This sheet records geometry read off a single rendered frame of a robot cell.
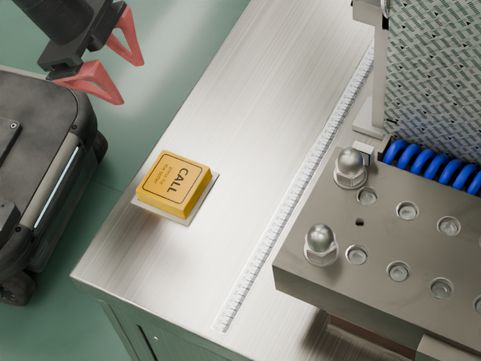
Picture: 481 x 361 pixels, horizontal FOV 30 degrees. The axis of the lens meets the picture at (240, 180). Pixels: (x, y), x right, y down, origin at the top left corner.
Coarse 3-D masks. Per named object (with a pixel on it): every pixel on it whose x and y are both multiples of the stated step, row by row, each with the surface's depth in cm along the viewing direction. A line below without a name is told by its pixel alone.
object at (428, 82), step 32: (416, 32) 83; (416, 64) 87; (448, 64) 84; (480, 64) 82; (416, 96) 91; (448, 96) 88; (480, 96) 86; (384, 128) 98; (416, 128) 95; (448, 128) 92; (480, 128) 90; (480, 160) 94
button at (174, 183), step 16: (160, 160) 112; (176, 160) 112; (192, 160) 112; (160, 176) 111; (176, 176) 111; (192, 176) 111; (208, 176) 112; (144, 192) 110; (160, 192) 110; (176, 192) 110; (192, 192) 109; (160, 208) 111; (176, 208) 109; (192, 208) 111
